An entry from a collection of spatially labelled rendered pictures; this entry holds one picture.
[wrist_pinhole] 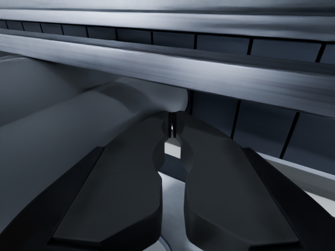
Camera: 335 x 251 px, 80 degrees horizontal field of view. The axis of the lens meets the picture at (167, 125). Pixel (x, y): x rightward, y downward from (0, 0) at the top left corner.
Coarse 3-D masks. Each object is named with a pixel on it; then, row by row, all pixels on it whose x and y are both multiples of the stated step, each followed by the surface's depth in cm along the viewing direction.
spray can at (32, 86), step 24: (0, 72) 10; (24, 72) 11; (48, 72) 12; (72, 72) 13; (96, 72) 14; (0, 96) 10; (24, 96) 11; (48, 96) 12; (72, 96) 13; (0, 120) 10
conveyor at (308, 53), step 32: (64, 32) 21; (96, 32) 19; (128, 32) 17; (160, 32) 16; (192, 96) 18; (224, 128) 17; (256, 128) 15; (288, 128) 14; (320, 128) 13; (288, 160) 15; (320, 160) 14
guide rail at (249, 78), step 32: (0, 32) 12; (32, 32) 12; (96, 64) 9; (128, 64) 8; (160, 64) 7; (192, 64) 7; (224, 64) 6; (256, 64) 6; (288, 64) 6; (320, 64) 6; (224, 96) 7; (256, 96) 6; (288, 96) 6; (320, 96) 5
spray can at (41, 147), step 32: (96, 96) 11; (128, 96) 12; (160, 96) 13; (0, 128) 8; (32, 128) 8; (64, 128) 9; (96, 128) 10; (0, 160) 7; (32, 160) 7; (64, 160) 8; (0, 192) 7; (32, 192) 7; (0, 224) 6
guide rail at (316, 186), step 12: (168, 144) 16; (180, 144) 16; (276, 168) 13; (288, 168) 13; (300, 180) 12; (312, 180) 12; (324, 180) 12; (312, 192) 12; (324, 192) 12; (324, 204) 12
